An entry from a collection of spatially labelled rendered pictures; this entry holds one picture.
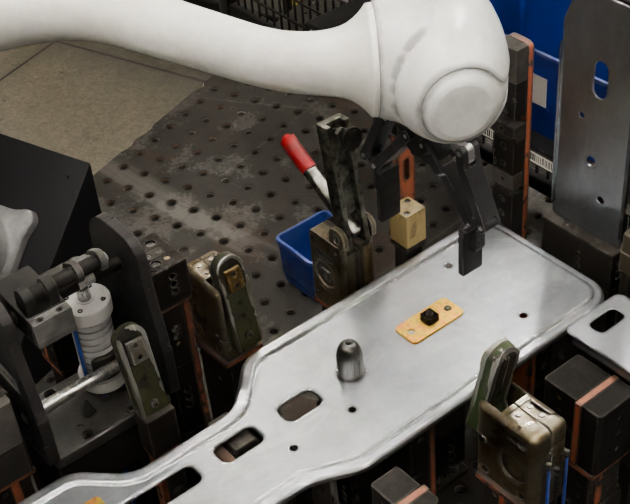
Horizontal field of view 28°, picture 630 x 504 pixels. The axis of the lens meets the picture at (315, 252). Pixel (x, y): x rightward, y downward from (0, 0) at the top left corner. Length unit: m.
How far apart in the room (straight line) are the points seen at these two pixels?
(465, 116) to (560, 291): 0.55
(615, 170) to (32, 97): 2.72
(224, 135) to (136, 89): 1.57
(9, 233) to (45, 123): 1.99
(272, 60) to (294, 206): 1.12
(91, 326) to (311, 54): 0.49
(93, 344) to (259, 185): 0.87
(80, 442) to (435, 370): 0.42
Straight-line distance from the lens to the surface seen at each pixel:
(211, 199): 2.26
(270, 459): 1.39
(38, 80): 4.13
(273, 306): 2.02
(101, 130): 3.82
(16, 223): 1.94
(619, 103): 1.53
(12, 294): 1.41
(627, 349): 1.51
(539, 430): 1.35
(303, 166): 1.58
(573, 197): 1.66
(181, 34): 1.16
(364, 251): 1.59
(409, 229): 1.60
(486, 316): 1.54
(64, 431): 1.52
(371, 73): 1.09
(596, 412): 1.46
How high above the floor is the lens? 2.04
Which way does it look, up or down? 39 degrees down
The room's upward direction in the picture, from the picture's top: 5 degrees counter-clockwise
